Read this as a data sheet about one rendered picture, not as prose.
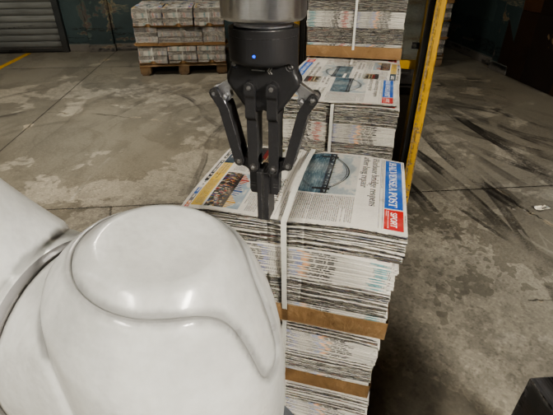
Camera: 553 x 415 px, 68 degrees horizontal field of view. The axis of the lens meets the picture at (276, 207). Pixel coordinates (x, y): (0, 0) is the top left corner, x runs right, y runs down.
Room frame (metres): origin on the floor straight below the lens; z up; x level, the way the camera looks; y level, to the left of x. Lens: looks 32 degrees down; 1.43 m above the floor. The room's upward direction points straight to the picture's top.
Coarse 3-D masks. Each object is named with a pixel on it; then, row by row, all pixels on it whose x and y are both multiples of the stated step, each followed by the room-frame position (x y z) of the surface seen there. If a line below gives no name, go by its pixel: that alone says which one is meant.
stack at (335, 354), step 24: (288, 336) 0.59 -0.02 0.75; (312, 336) 0.57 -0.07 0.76; (336, 336) 0.56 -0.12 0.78; (360, 336) 0.54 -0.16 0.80; (288, 360) 0.58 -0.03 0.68; (312, 360) 0.57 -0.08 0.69; (336, 360) 0.55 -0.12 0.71; (360, 360) 0.54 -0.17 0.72; (288, 384) 0.58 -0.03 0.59; (360, 384) 0.54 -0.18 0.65; (312, 408) 0.57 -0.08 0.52; (336, 408) 0.56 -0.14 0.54; (360, 408) 0.54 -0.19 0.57
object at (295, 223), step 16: (320, 160) 0.77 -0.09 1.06; (288, 176) 0.70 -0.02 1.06; (304, 176) 0.70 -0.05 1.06; (288, 192) 0.64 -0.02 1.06; (304, 192) 0.64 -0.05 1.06; (304, 208) 0.58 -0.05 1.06; (272, 224) 0.56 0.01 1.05; (288, 224) 0.55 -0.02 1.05; (272, 240) 0.56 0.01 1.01; (288, 240) 0.55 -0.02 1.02; (272, 256) 0.55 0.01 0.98; (288, 256) 0.55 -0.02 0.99; (272, 272) 0.55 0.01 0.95; (288, 272) 0.55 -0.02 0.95; (272, 288) 0.55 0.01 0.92; (288, 288) 0.54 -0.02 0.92
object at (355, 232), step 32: (352, 160) 0.77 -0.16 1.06; (384, 160) 0.78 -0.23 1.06; (320, 192) 0.64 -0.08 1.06; (352, 192) 0.63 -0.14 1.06; (384, 192) 0.64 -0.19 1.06; (320, 224) 0.53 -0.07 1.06; (352, 224) 0.53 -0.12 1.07; (384, 224) 0.53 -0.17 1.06; (320, 256) 0.53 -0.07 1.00; (352, 256) 0.52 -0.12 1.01; (384, 256) 0.51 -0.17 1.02; (320, 288) 0.53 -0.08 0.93; (352, 288) 0.51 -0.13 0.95; (384, 288) 0.50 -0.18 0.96; (384, 320) 0.50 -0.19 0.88
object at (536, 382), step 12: (528, 384) 0.45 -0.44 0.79; (540, 384) 0.44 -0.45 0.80; (552, 384) 0.44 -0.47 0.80; (528, 396) 0.43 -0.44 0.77; (540, 396) 0.42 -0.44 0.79; (552, 396) 0.41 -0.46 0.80; (516, 408) 0.44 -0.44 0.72; (528, 408) 0.42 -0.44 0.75; (540, 408) 0.41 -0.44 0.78; (552, 408) 0.39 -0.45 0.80
